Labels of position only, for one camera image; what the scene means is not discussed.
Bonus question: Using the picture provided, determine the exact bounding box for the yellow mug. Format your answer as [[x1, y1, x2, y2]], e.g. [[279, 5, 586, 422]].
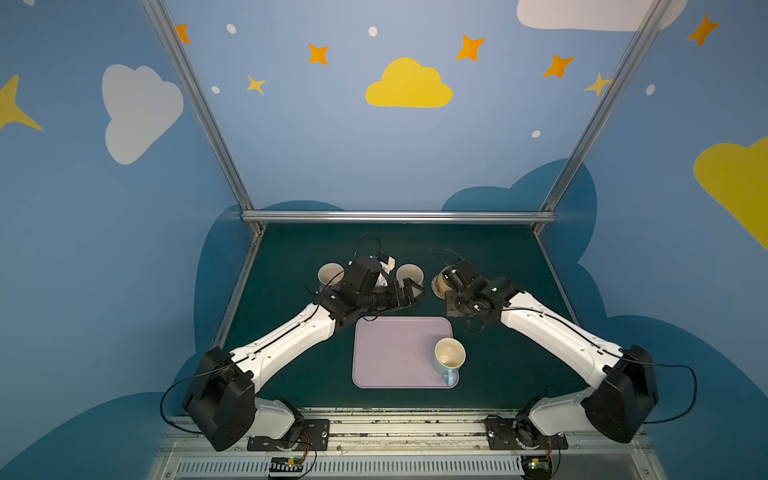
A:
[[431, 266, 459, 300]]

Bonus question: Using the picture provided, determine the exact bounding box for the light blue mug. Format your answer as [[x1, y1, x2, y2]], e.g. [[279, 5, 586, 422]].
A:
[[432, 338, 466, 388]]

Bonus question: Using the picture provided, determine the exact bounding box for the purple mug cream inside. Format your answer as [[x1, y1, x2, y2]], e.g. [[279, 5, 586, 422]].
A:
[[317, 263, 345, 291]]

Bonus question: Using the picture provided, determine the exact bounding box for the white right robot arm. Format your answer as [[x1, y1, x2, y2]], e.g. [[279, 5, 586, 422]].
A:
[[441, 272, 659, 449]]

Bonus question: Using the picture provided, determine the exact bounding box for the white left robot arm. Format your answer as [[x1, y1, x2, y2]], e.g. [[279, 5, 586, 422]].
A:
[[182, 278, 424, 451]]

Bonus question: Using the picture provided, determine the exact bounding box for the lilac serving tray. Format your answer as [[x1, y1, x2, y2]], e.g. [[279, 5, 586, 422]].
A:
[[352, 316, 454, 389]]

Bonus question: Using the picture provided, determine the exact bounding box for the right circuit board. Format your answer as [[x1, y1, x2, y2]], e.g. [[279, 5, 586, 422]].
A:
[[521, 456, 554, 480]]

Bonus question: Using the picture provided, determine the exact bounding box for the circuit board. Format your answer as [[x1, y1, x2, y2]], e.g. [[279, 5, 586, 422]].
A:
[[267, 457, 305, 479], [521, 456, 554, 480]]

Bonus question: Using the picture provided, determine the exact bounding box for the left circuit board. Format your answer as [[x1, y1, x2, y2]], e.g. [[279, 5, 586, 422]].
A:
[[267, 457, 305, 479]]

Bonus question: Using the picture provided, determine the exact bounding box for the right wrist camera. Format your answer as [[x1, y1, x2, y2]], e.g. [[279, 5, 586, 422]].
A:
[[443, 258, 479, 291]]

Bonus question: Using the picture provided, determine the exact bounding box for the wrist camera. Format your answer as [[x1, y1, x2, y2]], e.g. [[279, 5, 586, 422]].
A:
[[344, 254, 396, 293], [443, 258, 479, 291]]

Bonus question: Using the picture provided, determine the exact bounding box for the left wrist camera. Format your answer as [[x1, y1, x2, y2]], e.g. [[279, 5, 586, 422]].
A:
[[344, 254, 396, 293]]

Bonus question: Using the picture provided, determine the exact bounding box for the right aluminium frame post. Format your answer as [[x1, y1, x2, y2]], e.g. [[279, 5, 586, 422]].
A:
[[539, 0, 672, 223]]

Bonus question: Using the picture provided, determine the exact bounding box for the aluminium frame post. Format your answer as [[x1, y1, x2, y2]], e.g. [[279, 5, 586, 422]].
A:
[[539, 0, 672, 223], [142, 0, 254, 213]]

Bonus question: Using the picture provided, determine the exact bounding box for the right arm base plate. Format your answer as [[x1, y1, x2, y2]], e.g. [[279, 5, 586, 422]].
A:
[[483, 415, 569, 450]]

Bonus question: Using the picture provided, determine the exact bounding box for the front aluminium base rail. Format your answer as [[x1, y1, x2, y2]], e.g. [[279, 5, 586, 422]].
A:
[[148, 408, 666, 479]]

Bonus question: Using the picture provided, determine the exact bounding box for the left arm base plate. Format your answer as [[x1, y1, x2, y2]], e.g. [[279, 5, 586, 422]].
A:
[[247, 419, 330, 451]]

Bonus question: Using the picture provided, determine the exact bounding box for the horizontal aluminium frame rail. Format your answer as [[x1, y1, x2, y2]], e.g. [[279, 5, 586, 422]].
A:
[[241, 210, 556, 224]]

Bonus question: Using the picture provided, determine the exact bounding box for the left aluminium frame post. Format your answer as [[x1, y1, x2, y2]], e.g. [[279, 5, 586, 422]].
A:
[[142, 0, 254, 213]]

